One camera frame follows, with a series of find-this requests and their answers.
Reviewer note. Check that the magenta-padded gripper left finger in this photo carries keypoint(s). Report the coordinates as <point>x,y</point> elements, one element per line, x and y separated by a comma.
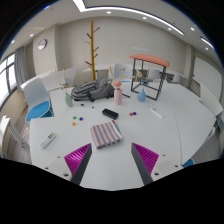
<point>77,159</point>

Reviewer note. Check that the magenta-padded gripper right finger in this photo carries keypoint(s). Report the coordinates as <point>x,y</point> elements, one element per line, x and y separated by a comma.
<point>146,157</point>

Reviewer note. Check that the grey striped towel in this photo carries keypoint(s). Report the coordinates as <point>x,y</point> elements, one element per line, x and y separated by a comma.
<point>106,135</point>

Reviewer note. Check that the white remote control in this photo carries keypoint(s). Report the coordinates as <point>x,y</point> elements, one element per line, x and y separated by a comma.
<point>47,140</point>

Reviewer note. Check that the orange round magnet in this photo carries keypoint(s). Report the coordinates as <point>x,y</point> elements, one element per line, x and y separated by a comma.
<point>73,123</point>

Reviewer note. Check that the blue round magnet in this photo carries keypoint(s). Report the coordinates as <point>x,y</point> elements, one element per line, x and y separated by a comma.
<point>80,118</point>

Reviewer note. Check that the green round magnet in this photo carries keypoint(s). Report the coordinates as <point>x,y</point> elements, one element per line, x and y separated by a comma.
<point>74,117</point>

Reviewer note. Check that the white rectangular block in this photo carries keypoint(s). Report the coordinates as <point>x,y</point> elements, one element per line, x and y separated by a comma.
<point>156,113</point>

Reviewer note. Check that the small red block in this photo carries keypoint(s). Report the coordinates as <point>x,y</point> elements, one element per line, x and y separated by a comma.
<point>114,122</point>

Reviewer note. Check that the black marker pen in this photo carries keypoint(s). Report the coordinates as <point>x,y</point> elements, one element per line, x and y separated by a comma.
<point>87,106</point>

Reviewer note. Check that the black rectangular case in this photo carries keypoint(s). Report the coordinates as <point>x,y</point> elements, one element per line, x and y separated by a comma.
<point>110,113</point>

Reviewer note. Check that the green vase with dried flowers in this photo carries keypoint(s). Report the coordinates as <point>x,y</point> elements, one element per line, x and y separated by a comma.
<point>68,100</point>

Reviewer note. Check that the blue vase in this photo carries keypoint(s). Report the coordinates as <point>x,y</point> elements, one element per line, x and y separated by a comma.
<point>141,96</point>

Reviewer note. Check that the pink vase with flowers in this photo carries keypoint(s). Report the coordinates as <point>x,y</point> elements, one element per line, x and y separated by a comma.
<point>118,96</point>

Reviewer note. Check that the grey backpack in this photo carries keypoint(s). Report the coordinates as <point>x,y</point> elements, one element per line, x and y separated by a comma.
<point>95,89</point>

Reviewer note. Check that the white chair with blue seat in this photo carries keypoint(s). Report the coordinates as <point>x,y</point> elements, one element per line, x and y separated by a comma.
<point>35,95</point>

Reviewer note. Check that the window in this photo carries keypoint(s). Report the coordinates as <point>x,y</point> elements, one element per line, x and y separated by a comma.
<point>6,80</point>

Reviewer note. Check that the grey curtain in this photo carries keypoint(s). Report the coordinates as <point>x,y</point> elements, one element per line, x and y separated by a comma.
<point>20,66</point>

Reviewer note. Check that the wooden coat rack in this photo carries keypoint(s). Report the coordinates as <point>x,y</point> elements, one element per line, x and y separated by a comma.
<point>92,50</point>

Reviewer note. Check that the recessed ceiling spotlights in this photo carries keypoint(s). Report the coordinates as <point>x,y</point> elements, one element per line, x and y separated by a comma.
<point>108,12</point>

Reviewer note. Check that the ceiling light strip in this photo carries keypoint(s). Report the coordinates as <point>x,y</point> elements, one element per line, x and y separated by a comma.
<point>79,4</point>

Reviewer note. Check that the black frame stand orange top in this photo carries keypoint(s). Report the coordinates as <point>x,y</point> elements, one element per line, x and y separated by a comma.
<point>150,59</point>

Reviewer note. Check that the round wall clock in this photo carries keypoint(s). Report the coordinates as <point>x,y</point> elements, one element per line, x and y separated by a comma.
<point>42,44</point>

